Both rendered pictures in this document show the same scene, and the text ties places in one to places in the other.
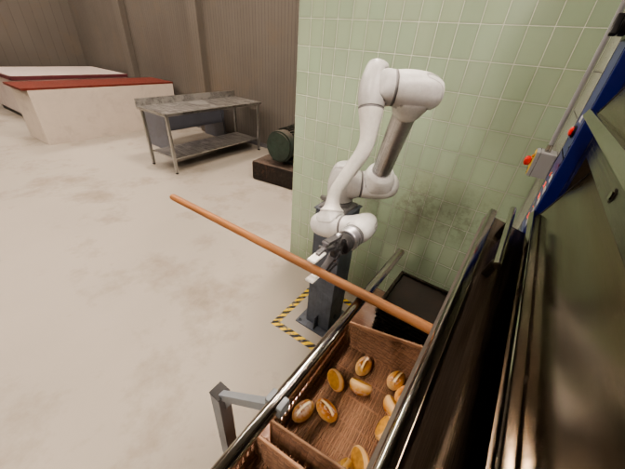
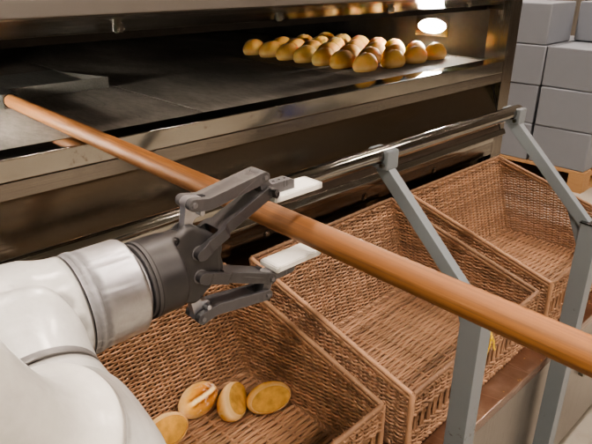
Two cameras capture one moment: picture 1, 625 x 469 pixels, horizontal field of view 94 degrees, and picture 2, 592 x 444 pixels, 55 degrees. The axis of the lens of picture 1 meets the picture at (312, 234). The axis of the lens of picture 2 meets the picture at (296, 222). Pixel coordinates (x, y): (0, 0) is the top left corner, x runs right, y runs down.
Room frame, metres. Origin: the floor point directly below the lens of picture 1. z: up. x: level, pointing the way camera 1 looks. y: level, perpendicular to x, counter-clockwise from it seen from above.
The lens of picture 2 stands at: (1.32, 0.12, 1.46)
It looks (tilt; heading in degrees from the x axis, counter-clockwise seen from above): 24 degrees down; 193
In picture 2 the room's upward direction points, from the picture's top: straight up
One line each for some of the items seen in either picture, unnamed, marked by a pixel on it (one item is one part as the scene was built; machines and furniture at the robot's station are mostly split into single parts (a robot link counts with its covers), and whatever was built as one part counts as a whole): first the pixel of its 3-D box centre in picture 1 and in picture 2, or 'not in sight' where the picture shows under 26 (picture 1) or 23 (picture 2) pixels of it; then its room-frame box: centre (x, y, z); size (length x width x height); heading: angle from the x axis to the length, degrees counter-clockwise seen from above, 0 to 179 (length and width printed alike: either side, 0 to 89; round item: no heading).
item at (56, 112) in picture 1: (105, 106); not in sight; (6.23, 4.44, 0.45); 2.64 x 0.85 x 0.90; 148
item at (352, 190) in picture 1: (343, 180); not in sight; (1.59, -0.15, 1.17); 0.18 x 0.16 x 0.22; 91
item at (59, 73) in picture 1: (64, 90); not in sight; (7.68, 6.40, 0.43); 2.29 x 1.85 x 0.86; 148
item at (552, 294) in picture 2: not in sight; (516, 230); (-0.42, 0.42, 0.72); 0.56 x 0.49 x 0.28; 147
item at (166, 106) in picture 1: (207, 127); not in sight; (5.09, 1.94, 0.49); 1.89 x 0.72 x 0.98; 148
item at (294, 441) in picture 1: (365, 398); (188, 420); (0.59, -0.25, 0.72); 0.56 x 0.49 x 0.28; 148
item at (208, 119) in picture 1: (187, 122); not in sight; (5.86, 2.62, 0.37); 1.33 x 0.68 x 0.74; 148
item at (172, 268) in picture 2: (339, 247); (176, 266); (0.87, -0.10, 1.20); 0.09 x 0.07 x 0.08; 147
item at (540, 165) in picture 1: (540, 163); not in sight; (1.24, -0.94, 1.46); 0.10 x 0.07 x 0.10; 147
